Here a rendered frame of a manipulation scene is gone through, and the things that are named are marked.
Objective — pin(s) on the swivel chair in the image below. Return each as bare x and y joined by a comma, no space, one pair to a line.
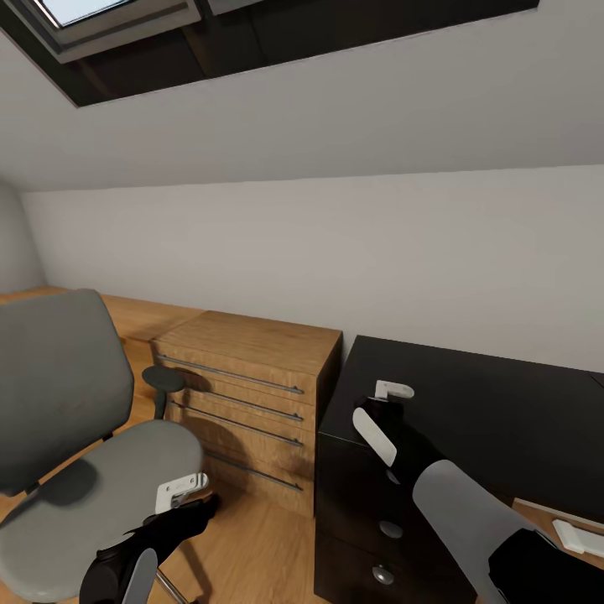
65,383

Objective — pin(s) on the desk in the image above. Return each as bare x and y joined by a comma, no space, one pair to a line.
529,430

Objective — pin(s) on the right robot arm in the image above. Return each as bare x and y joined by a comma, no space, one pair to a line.
507,558

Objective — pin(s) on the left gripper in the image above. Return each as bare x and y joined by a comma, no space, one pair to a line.
185,521

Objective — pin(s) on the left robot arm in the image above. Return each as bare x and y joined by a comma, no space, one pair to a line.
124,569

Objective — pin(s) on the cabinet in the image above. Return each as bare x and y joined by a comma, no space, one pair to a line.
256,393
372,544

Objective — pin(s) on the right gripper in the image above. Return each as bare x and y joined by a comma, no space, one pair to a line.
398,409

